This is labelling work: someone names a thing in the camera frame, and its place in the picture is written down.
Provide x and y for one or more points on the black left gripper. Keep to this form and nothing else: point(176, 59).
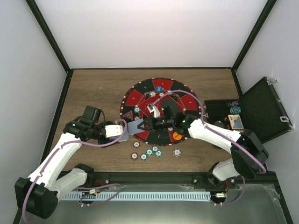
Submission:
point(100, 142)

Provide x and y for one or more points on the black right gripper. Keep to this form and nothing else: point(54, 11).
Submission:
point(152, 124)

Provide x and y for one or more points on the teal 50 chip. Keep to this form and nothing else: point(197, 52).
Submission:
point(136, 109)

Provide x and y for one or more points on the blue card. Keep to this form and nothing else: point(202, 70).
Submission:
point(132, 127)

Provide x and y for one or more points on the red 100 chip off mat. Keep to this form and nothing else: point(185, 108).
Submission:
point(136, 144)

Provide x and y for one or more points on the blue white chip top seat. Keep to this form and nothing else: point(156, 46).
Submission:
point(152, 94)

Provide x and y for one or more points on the orange big blind button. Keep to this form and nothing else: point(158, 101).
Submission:
point(176, 136)

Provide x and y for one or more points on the blue small blind button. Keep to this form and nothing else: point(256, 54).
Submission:
point(159, 89)

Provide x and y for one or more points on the red poker chip stack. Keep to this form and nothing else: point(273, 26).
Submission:
point(134, 156)

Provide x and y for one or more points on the blue backed card deck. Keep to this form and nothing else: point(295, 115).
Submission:
point(125, 137)

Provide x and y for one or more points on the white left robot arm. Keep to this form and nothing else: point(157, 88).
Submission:
point(41, 191)

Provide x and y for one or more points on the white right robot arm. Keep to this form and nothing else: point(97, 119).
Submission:
point(248, 155)

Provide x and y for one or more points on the round red black poker mat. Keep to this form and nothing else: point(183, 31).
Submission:
point(139, 96)

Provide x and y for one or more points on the blue white poker chip stack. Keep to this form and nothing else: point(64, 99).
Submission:
point(177, 152)

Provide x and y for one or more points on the black round dealer button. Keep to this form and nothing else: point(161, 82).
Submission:
point(219, 124)

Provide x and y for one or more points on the card deck in case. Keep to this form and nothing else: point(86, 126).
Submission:
point(235, 122)

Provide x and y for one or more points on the teal chip row in case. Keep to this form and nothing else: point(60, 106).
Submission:
point(235, 110)

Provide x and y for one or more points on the black poker chip case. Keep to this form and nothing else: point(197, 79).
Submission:
point(262, 111)

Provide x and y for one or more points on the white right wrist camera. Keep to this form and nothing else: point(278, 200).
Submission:
point(154, 111)

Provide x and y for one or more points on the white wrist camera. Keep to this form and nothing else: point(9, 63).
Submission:
point(154, 111)
point(113, 130)

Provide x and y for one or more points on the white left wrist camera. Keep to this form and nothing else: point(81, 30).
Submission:
point(113, 130)

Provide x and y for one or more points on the black front mounting rail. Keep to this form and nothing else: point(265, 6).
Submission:
point(200, 180)

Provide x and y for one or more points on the light blue slotted cable duct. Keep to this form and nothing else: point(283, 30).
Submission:
point(196, 196)

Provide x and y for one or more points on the black enclosure frame post left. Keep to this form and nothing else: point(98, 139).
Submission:
point(48, 33)

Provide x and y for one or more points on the black enclosure frame post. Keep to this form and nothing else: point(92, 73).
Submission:
point(48, 33)
point(269, 5)

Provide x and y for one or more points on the black enclosure frame post right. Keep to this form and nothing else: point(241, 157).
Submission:
point(269, 5)

